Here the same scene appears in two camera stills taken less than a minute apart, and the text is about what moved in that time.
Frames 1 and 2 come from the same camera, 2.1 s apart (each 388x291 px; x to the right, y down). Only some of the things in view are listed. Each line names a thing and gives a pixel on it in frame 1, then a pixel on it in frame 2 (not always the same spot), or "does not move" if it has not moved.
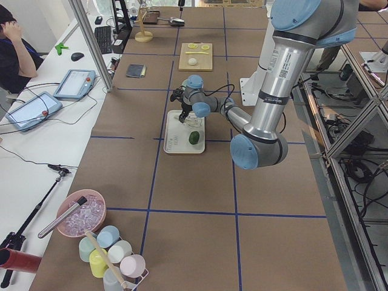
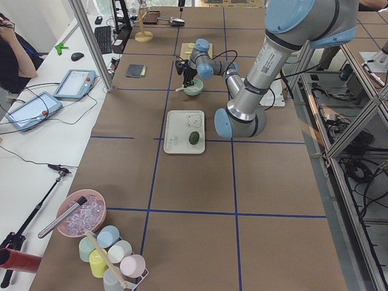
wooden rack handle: (105, 259) does not move
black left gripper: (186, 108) to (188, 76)
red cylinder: (16, 260) does not move
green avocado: (194, 137) does not move
